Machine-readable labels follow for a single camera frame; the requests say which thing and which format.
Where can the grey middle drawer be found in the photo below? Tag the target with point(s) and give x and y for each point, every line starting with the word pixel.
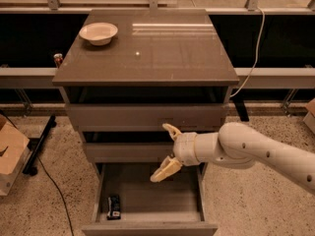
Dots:
pixel 127 152

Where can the grey metal rail frame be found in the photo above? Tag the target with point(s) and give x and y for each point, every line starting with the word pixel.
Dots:
pixel 218 73

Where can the black stand leg left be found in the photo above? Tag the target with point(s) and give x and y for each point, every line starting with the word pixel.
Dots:
pixel 35 145

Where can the grey drawer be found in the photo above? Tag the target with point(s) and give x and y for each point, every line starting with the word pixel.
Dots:
pixel 127 152
pixel 145 117
pixel 172 207

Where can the dark blueberry rxbar wrapper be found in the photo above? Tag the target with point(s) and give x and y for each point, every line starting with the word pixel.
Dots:
pixel 114 210

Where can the black bracket behind cabinet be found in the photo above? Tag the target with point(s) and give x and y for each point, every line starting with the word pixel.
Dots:
pixel 240 107

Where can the box at right edge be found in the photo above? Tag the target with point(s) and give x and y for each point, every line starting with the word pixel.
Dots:
pixel 309 118

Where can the red soda can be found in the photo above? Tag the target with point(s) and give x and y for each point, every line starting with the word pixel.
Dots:
pixel 58 59

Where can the grey bottom drawer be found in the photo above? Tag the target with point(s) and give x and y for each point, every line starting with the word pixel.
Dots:
pixel 172 207

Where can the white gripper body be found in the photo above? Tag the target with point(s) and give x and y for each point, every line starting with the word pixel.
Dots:
pixel 184 147

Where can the grey top drawer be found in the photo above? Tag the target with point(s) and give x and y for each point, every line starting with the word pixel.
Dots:
pixel 145 117

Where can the cardboard box left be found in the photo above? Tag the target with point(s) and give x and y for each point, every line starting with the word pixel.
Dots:
pixel 13 154

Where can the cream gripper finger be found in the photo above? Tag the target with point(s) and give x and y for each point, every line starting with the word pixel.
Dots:
pixel 168 167
pixel 173 131

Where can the white ceramic bowl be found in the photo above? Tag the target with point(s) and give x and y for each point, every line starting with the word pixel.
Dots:
pixel 98 34

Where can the grey drawer cabinet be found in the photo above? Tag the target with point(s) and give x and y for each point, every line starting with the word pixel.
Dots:
pixel 158 43

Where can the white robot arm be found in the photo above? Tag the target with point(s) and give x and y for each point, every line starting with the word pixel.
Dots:
pixel 236 145

